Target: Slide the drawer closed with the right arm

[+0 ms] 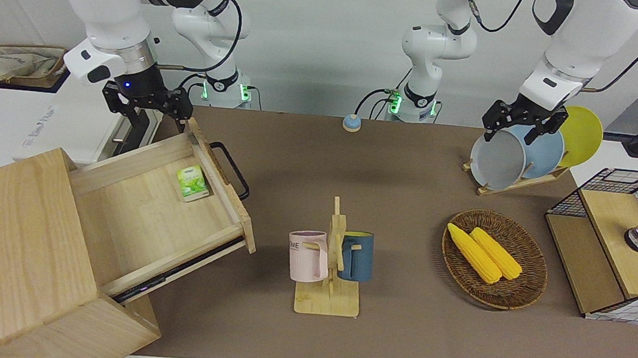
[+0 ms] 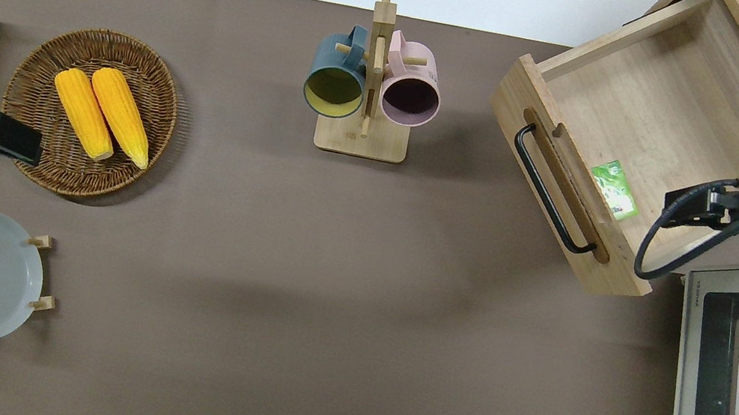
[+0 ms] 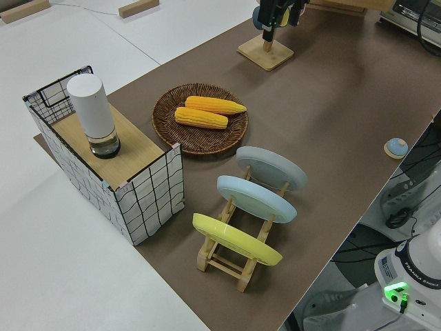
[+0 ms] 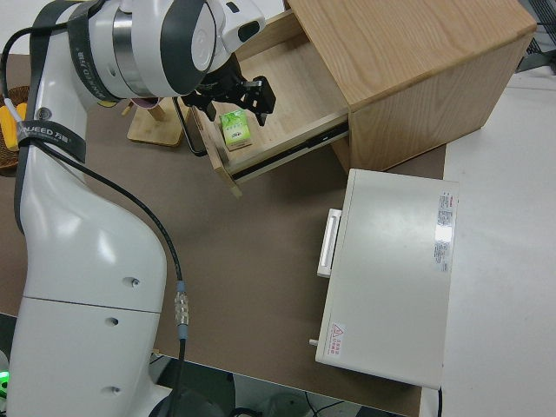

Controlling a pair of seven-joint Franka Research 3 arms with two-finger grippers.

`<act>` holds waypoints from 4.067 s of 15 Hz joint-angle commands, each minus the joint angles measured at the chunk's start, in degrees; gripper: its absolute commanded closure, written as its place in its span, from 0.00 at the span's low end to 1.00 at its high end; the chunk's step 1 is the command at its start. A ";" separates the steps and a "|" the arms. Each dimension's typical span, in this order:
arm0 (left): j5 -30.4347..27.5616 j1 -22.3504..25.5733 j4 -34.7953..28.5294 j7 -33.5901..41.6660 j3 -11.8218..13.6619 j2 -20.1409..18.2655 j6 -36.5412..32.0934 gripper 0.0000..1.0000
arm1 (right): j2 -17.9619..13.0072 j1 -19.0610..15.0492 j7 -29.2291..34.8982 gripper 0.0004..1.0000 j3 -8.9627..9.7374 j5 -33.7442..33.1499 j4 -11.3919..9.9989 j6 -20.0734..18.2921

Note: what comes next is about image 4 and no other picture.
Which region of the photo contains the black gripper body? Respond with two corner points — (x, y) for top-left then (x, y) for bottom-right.
(197, 58), (248, 103)

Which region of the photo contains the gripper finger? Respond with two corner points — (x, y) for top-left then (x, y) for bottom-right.
(242, 76), (277, 127)
(182, 91), (218, 122)

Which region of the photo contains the light wooden drawer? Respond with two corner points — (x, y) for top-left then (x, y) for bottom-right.
(187, 9), (351, 200)

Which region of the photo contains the small green box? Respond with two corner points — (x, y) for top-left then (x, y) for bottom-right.
(219, 110), (254, 151)

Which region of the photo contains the wooden mug rack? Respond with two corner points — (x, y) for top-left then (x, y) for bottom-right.
(121, 96), (183, 149)

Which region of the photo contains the brown table mat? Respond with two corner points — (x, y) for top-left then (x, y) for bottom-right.
(0, 54), (448, 417)

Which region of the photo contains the light wooden cabinet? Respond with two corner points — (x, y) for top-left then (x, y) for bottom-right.
(284, 0), (539, 174)

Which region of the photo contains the brown wicker basket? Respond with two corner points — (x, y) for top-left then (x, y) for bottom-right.
(0, 85), (31, 175)

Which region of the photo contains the white toaster oven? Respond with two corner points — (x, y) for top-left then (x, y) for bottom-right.
(308, 168), (460, 390)

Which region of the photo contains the black drawer handle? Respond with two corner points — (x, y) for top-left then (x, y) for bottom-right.
(172, 97), (209, 157)

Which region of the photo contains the black printed velcro strap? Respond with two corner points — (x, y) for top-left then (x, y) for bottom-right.
(16, 116), (88, 165)
(67, 0), (115, 104)

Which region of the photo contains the silver oven door handle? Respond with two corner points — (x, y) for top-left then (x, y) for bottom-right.
(316, 208), (343, 279)

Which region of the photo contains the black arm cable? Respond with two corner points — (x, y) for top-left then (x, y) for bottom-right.
(0, 25), (192, 417)

